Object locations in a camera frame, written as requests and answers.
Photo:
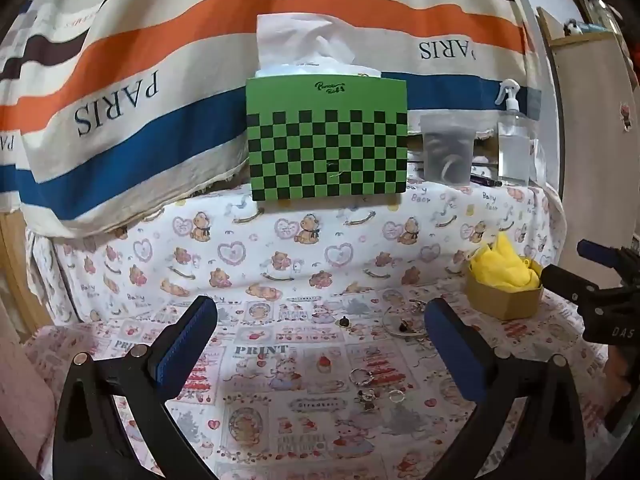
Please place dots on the white tissue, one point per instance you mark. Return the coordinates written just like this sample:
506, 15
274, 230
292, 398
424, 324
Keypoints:
300, 40

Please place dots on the patchwork printed cloth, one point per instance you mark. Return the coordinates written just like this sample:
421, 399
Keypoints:
300, 425

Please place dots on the small cartoon sticker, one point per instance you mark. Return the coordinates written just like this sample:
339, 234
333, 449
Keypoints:
625, 116

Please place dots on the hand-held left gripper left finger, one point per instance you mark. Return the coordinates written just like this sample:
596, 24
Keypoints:
185, 345

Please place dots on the wooden board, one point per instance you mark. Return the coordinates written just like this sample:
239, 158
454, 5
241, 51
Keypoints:
585, 135

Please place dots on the small dark charm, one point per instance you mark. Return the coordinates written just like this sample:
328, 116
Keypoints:
403, 327

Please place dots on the clear spray bottle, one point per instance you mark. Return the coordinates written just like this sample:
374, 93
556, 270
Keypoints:
514, 145

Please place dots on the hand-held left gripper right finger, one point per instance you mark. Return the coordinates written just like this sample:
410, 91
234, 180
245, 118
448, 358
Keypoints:
457, 355

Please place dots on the small panda figure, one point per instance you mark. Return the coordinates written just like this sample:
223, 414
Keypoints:
573, 27

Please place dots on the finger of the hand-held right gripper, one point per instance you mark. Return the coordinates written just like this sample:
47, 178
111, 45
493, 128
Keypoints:
600, 251
567, 280

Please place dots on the frosted plastic cup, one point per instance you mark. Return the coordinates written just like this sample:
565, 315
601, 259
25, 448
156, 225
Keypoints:
447, 150

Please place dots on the striped printed blanket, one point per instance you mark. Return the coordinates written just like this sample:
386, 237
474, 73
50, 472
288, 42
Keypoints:
150, 50

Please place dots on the small cardboard box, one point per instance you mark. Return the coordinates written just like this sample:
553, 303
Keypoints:
505, 302

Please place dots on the bear printed cloth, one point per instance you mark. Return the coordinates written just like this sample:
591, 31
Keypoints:
250, 255

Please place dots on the dark pendant charm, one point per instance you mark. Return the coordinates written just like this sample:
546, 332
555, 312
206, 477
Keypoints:
366, 396

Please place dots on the purple pen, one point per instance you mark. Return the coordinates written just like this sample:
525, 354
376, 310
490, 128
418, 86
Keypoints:
484, 178

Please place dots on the green checkered tissue box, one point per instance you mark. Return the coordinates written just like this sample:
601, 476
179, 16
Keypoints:
325, 145

